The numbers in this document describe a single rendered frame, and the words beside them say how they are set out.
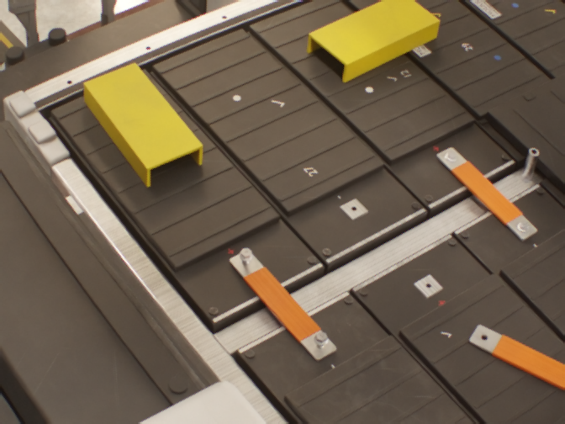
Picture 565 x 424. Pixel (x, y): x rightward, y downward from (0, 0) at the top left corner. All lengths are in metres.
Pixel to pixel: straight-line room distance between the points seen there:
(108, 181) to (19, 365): 0.34
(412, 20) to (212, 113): 0.29
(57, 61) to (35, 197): 0.52
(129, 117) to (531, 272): 0.48
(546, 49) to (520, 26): 0.05
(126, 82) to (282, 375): 0.41
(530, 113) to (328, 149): 0.26
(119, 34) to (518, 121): 0.59
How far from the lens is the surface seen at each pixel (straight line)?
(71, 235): 1.16
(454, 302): 1.27
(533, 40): 1.61
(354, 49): 1.48
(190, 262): 1.28
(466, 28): 1.60
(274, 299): 1.25
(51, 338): 1.10
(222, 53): 1.50
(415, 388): 1.20
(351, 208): 1.35
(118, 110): 1.38
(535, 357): 1.24
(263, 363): 1.21
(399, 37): 1.51
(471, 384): 1.22
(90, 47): 1.71
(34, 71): 1.68
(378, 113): 1.45
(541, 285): 1.31
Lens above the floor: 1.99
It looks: 48 degrees down
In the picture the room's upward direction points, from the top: 7 degrees clockwise
